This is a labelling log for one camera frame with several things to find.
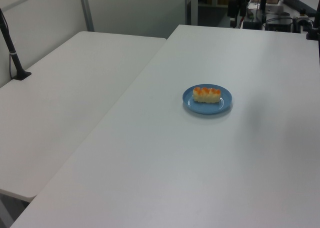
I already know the black electronics box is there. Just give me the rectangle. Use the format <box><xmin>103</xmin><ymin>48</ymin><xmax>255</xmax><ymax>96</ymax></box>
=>
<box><xmin>264</xmin><ymin>17</ymin><xmax>294</xmax><ymax>33</ymax></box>

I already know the black camera stand pole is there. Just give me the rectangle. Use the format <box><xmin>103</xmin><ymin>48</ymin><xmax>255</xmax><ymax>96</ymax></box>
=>
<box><xmin>0</xmin><ymin>8</ymin><xmax>33</xmax><ymax>81</ymax></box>

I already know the yellow bread with orange topping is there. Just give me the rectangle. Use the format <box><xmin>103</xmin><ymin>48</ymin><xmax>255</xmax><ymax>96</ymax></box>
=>
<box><xmin>192</xmin><ymin>87</ymin><xmax>222</xmax><ymax>104</ymax></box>

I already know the small black block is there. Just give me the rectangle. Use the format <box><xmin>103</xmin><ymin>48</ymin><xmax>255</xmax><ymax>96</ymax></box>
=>
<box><xmin>242</xmin><ymin>21</ymin><xmax>261</xmax><ymax>30</ymax></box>

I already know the blue round plate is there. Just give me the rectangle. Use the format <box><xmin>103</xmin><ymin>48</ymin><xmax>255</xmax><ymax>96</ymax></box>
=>
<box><xmin>181</xmin><ymin>83</ymin><xmax>233</xmax><ymax>116</ymax></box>

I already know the black upright pole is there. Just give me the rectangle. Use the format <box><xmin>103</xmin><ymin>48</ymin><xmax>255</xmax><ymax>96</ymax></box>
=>
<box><xmin>259</xmin><ymin>0</ymin><xmax>269</xmax><ymax>16</ymax></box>

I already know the black clamp mount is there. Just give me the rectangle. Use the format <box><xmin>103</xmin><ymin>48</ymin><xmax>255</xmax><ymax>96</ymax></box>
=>
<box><xmin>305</xmin><ymin>22</ymin><xmax>320</xmax><ymax>41</ymax></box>

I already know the black keyboard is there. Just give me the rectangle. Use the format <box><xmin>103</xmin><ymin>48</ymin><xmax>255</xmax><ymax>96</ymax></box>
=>
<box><xmin>281</xmin><ymin>0</ymin><xmax>317</xmax><ymax>16</ymax></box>

